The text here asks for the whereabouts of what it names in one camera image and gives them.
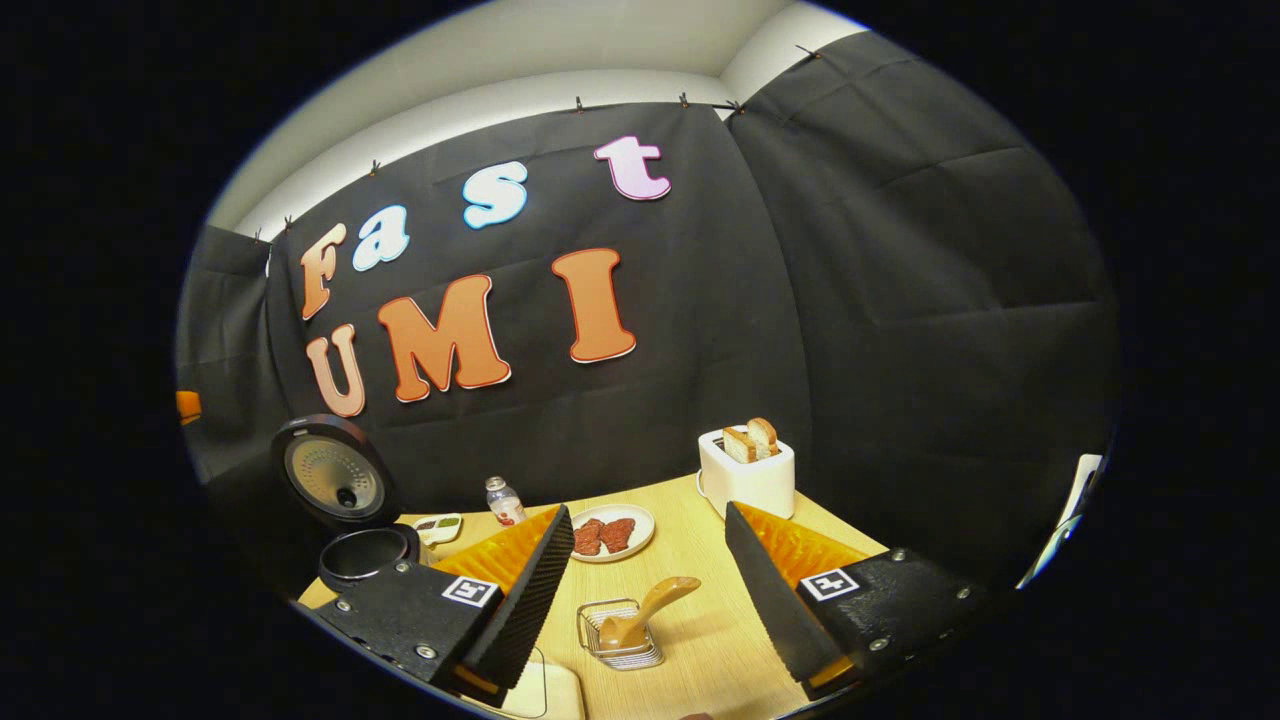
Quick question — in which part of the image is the metal wire chopstick holder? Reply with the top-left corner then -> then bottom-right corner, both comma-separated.
576,597 -> 666,671

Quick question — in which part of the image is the wooden spoon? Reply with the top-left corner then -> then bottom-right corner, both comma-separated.
598,576 -> 703,651

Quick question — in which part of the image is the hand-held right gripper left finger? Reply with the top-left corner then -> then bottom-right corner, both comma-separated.
312,504 -> 577,707

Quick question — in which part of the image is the white toaster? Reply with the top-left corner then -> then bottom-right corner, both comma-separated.
697,427 -> 797,521

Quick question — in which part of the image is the white panel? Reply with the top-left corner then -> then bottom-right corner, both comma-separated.
1015,453 -> 1104,591

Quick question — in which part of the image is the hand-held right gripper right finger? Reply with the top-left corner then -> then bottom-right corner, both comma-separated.
724,502 -> 1001,701

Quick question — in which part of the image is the clear plastic bottle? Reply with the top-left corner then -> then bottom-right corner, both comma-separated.
486,476 -> 527,528

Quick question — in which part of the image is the black and gold rice cooker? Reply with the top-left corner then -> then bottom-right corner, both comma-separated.
270,413 -> 423,594

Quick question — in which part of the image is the white plate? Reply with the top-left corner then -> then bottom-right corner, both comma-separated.
568,503 -> 657,564

